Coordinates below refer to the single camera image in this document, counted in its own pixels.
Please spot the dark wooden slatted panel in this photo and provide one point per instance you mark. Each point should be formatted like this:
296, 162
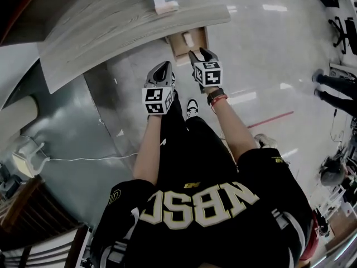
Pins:
33, 211

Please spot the person's left forearm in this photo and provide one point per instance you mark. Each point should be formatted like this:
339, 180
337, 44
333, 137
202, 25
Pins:
147, 149

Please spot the person's right forearm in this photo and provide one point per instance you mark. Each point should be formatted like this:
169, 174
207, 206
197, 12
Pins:
234, 130

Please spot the white cylindrical post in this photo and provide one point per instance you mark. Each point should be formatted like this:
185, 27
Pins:
19, 110

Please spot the black trousers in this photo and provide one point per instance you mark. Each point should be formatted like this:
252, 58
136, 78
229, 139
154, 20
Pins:
195, 149

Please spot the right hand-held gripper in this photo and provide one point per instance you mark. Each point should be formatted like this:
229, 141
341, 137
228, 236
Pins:
209, 74

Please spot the black office chair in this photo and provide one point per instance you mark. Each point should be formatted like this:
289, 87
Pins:
346, 32

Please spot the red wristband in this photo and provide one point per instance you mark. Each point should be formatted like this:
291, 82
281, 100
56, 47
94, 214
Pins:
220, 100

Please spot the white black sneaker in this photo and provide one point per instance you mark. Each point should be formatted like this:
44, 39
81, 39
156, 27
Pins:
174, 81
192, 109

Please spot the black lettered jersey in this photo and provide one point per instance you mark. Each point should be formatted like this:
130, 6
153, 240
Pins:
200, 233

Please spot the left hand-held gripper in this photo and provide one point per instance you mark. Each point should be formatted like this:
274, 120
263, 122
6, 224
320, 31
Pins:
156, 99

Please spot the grey sneaker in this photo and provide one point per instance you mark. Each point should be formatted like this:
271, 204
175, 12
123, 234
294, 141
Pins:
265, 141

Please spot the wooden drawer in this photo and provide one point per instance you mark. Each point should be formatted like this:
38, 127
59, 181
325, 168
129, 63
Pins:
177, 45

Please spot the black wrist watch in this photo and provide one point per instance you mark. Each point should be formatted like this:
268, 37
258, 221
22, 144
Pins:
214, 95

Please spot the grey wooden desk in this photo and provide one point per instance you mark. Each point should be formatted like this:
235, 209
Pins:
111, 24

